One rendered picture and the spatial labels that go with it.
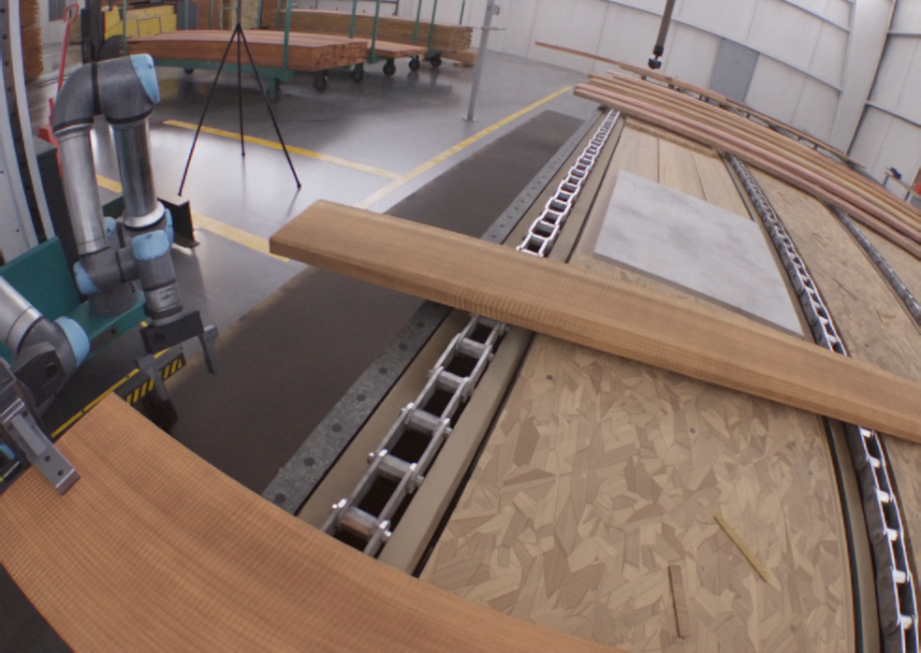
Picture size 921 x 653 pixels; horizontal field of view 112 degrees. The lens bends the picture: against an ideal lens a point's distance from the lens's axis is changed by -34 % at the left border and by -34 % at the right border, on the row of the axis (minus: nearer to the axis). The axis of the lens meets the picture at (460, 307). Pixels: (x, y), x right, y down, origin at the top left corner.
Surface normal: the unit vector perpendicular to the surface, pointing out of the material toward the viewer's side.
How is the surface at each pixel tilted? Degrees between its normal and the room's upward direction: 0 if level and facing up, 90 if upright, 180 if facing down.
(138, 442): 0
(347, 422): 0
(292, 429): 0
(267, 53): 90
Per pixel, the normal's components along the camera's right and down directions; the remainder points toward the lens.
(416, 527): 0.15, -0.79
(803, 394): 0.00, -0.40
